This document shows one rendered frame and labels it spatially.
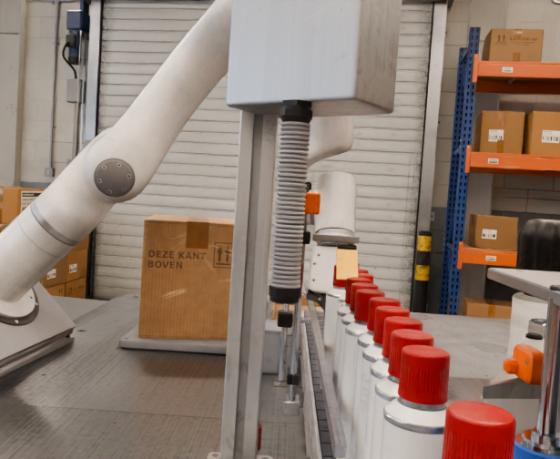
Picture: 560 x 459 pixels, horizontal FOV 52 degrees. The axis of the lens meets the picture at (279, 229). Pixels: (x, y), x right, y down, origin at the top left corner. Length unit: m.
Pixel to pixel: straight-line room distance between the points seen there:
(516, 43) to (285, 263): 4.17
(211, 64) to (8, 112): 5.32
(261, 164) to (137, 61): 5.01
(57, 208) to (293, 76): 0.66
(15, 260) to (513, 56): 3.97
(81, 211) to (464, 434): 0.97
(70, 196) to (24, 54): 5.24
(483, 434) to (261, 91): 0.45
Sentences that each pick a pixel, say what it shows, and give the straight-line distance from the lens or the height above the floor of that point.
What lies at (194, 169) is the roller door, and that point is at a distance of 5.35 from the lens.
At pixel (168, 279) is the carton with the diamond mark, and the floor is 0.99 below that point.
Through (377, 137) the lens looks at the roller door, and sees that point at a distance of 5.11.
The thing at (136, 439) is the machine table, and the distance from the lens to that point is 0.90.
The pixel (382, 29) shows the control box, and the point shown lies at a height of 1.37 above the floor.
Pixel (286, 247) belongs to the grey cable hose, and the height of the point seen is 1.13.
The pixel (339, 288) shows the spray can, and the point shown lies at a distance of 0.91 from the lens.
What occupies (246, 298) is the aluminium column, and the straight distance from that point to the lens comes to 0.73.
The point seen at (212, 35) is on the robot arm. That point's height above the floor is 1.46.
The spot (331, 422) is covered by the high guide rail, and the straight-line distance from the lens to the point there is 0.62.
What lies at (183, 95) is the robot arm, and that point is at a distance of 1.10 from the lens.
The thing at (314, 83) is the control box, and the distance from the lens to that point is 0.61.
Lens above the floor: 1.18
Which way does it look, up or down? 3 degrees down
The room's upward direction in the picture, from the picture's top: 4 degrees clockwise
